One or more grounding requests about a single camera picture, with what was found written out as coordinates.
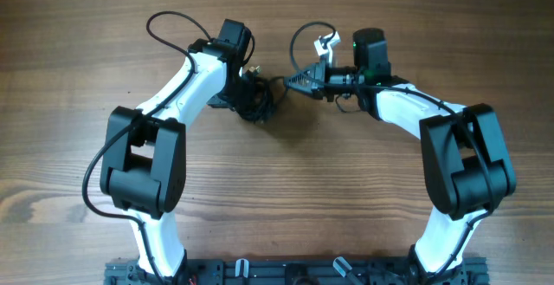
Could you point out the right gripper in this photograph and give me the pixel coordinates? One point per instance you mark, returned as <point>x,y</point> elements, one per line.
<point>315,87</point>

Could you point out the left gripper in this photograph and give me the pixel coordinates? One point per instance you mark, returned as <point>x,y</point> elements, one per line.
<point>215,102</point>

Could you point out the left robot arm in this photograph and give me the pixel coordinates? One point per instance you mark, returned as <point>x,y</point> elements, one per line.
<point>143,161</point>

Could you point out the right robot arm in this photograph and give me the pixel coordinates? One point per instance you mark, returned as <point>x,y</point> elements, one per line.
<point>466,164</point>

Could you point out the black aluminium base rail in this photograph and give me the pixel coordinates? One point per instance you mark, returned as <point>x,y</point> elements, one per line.
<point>381,270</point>

